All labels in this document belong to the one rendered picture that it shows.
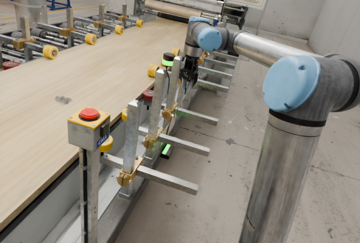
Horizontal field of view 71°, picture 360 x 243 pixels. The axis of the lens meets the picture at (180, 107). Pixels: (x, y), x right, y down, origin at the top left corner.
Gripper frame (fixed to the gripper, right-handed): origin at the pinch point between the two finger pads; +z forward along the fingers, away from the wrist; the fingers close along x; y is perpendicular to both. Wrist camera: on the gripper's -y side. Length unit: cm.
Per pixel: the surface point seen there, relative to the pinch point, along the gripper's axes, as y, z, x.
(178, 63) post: -1.6, -13.0, -7.0
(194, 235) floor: 2, 101, 26
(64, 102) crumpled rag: 27, 10, -52
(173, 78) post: -1.6, -4.3, -8.1
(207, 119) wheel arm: -5.9, 15.8, 14.0
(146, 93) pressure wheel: -5.7, 10.6, -22.9
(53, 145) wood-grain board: 54, 11, -35
